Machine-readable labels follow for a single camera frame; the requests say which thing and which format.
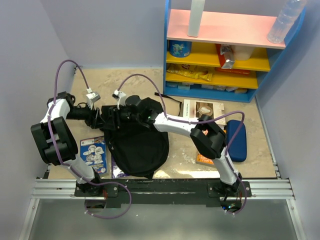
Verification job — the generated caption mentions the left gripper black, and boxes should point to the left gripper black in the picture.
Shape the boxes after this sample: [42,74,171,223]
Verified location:
[66,100,106,129]

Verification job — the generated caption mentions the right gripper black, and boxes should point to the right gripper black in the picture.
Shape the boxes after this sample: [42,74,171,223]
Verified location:
[104,103,142,131]

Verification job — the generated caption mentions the blue cartoon book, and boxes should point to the blue cartoon book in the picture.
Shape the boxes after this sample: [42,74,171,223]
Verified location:
[80,136,108,175]

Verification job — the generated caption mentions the black student backpack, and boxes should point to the black student backpack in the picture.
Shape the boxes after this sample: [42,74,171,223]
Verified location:
[101,97,170,179]

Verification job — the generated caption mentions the purple book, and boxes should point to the purple book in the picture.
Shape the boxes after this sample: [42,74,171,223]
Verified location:
[111,158,129,179]

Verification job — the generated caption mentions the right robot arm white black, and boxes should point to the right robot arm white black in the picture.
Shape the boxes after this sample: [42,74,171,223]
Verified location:
[113,91,242,197]

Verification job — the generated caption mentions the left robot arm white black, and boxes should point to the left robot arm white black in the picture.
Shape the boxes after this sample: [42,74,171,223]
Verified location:
[30,91,104,197]

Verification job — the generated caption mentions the yellow chips bag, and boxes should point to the yellow chips bag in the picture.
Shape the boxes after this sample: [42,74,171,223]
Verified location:
[166,63,214,81]

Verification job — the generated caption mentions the white coffee cover book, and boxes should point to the white coffee cover book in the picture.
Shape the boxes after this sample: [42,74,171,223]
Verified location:
[182,99,225,119]

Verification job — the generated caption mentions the orange treehouse book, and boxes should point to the orange treehouse book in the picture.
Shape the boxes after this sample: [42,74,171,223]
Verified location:
[195,130,227,166]

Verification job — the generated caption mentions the blue round tin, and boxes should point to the blue round tin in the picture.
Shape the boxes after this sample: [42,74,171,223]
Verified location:
[168,40,192,58]

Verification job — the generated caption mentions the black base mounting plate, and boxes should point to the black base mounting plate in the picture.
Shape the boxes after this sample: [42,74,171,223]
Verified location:
[74,178,252,208]

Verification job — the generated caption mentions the blue pencil case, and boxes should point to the blue pencil case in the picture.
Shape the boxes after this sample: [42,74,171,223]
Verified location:
[225,119,247,163]

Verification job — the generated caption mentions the colourful wooden shelf unit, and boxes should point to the colourful wooden shelf unit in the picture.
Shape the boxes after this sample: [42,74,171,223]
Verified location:
[163,0,306,103]

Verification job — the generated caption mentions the red flat packet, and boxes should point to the red flat packet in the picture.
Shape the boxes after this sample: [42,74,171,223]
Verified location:
[215,67,251,76]

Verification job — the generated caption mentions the white tall bottle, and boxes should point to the white tall bottle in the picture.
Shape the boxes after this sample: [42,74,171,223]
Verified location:
[187,0,206,38]

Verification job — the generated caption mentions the white plastic tub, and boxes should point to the white plastic tub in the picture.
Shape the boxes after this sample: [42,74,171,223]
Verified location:
[231,45,255,61]

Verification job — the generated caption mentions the clear plastic water bottle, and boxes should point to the clear plastic water bottle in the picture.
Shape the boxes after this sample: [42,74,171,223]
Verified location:
[266,0,307,44]

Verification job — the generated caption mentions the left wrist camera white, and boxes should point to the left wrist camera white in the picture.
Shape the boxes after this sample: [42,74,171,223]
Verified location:
[86,91,101,109]

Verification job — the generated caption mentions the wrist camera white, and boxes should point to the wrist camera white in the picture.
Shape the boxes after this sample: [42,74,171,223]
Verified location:
[112,89,127,109]
[86,91,101,109]

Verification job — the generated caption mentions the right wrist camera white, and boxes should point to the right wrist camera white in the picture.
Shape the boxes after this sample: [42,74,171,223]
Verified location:
[112,89,127,109]

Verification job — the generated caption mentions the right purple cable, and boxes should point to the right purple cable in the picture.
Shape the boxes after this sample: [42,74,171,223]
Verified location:
[117,74,248,216]

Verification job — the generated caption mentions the purple cable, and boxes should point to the purple cable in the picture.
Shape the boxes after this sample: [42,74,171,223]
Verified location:
[47,59,133,221]
[117,74,248,216]

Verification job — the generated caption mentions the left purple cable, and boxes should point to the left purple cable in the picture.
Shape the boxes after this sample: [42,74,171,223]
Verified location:
[47,59,133,221]

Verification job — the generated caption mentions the aluminium rail frame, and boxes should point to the aluminium rail frame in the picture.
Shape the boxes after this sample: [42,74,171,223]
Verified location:
[28,174,306,240]

